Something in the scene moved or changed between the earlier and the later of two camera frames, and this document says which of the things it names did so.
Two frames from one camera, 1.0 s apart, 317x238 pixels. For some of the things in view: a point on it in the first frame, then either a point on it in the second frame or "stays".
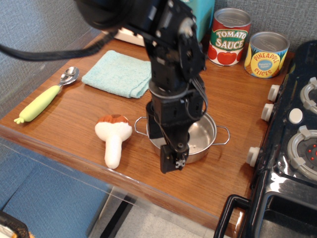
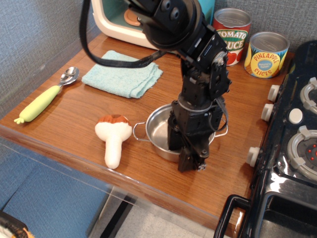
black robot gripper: (175, 114) -> (190, 130)
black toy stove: (283, 195) stays
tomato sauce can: (230, 28) stays
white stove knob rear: (273, 92) stays
